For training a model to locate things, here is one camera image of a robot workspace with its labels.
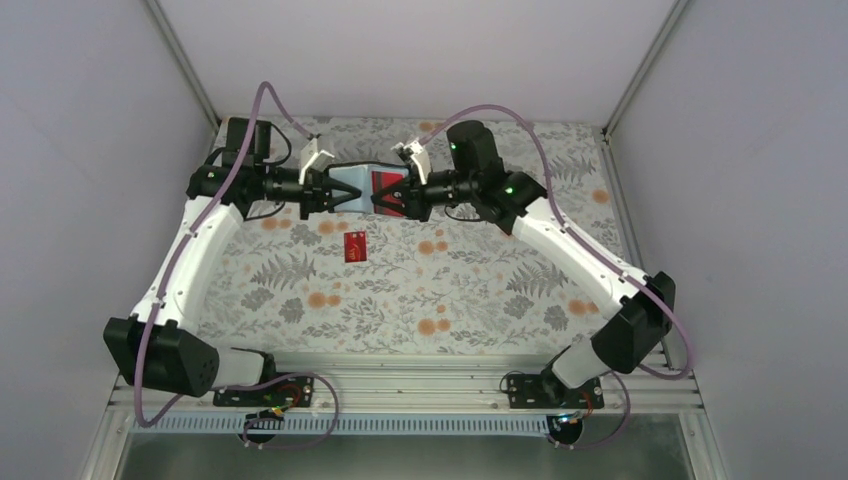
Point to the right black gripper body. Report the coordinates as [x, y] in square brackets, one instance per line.
[416, 196]

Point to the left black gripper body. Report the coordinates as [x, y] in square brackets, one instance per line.
[313, 192]

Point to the black leather card holder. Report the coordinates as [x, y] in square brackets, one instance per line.
[358, 175]

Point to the red VIP card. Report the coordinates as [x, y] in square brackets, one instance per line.
[355, 246]

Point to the dark red card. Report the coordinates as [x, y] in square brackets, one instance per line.
[381, 179]

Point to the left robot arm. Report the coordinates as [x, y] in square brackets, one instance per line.
[156, 346]

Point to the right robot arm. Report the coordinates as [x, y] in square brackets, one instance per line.
[634, 304]

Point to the floral patterned table mat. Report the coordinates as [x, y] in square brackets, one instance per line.
[442, 286]

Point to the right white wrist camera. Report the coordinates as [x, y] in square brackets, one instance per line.
[415, 156]

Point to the aluminium rail frame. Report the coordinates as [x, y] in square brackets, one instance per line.
[468, 384]

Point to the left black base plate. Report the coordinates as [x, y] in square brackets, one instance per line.
[293, 392]

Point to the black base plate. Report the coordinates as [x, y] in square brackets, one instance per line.
[293, 392]
[535, 391]

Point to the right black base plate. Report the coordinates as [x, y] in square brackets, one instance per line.
[535, 391]

